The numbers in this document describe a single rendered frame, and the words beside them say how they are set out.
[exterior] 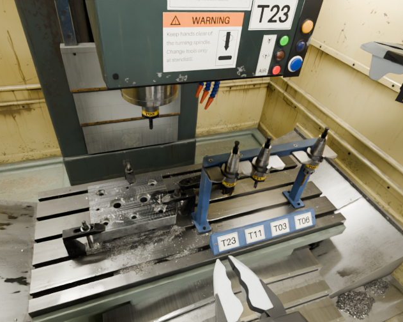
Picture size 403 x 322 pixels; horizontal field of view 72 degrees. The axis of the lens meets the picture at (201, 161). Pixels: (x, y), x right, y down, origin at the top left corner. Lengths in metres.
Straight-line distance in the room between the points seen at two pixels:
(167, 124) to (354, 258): 1.05
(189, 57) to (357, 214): 1.18
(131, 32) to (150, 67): 0.07
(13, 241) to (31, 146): 0.64
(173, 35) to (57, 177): 1.44
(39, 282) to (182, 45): 0.84
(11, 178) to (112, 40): 1.52
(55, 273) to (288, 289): 0.85
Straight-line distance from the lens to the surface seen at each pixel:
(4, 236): 1.54
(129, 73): 0.56
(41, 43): 1.26
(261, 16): 0.62
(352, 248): 1.46
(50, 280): 1.08
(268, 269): 1.25
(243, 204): 1.23
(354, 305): 1.44
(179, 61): 0.57
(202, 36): 0.57
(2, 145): 1.95
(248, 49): 0.63
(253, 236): 1.09
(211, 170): 0.88
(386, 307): 1.52
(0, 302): 1.38
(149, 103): 0.75
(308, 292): 1.30
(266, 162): 0.91
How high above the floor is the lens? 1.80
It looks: 40 degrees down
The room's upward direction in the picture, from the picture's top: 6 degrees clockwise
